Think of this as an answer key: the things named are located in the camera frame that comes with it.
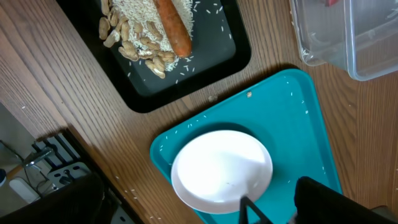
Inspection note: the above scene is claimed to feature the white power strip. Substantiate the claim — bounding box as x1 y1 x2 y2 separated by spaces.
47 162 91 189

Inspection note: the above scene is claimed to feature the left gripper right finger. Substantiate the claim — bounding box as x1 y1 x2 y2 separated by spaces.
294 176 394 224

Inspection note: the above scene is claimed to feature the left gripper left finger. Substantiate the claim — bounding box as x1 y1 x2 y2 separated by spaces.
1 174 104 224

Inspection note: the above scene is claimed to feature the black plastic tray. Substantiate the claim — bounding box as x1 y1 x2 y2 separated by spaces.
58 0 251 113

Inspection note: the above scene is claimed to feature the red snack wrapper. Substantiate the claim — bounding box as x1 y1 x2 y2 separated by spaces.
325 0 339 7

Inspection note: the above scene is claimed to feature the orange carrot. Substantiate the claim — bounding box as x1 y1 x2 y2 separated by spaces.
153 0 192 58

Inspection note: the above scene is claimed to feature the teal serving tray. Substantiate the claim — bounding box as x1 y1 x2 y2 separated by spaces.
150 69 341 223

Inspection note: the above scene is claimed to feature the clear plastic bin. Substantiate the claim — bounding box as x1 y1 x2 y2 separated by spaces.
290 0 397 81

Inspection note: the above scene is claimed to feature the white plate with food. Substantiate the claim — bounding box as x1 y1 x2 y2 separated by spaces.
170 130 273 214

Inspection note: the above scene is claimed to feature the peanuts and rice food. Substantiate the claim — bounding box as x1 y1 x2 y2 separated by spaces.
98 0 233 85

